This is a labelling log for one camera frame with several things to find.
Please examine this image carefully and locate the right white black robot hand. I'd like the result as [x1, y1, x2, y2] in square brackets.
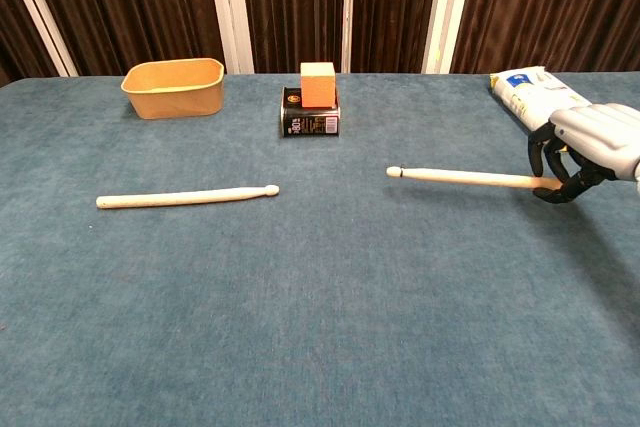
[527, 102, 640, 206]

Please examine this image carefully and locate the blue table mat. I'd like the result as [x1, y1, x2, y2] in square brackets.
[0, 70, 640, 427]

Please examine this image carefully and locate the thin white frame post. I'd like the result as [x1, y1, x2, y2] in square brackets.
[341, 0, 356, 73]

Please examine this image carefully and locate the pale wooden drumstick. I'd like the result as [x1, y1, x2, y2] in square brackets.
[385, 165, 564, 192]
[95, 184, 281, 210]

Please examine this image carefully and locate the orange foam cube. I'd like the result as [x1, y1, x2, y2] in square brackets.
[299, 61, 336, 109]

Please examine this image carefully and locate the black rectangular tin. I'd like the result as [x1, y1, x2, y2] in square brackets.
[280, 86, 342, 139]

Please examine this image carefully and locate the white snack bag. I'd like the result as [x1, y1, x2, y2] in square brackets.
[488, 65, 594, 132]

